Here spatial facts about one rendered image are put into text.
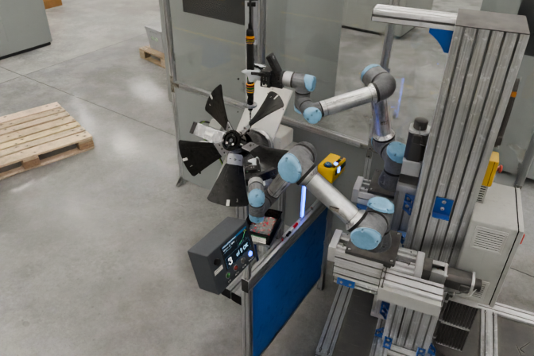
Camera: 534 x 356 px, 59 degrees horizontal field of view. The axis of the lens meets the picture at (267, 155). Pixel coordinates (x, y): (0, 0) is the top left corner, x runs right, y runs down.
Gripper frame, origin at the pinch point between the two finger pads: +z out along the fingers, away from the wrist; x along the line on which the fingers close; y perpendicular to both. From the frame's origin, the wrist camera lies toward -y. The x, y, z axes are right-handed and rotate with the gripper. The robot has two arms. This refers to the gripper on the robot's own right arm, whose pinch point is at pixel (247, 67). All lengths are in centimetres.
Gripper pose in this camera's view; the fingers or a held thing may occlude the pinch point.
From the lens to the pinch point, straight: 237.3
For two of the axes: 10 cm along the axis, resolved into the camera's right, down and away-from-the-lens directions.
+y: -0.1, 8.4, 5.4
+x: 4.1, -4.9, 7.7
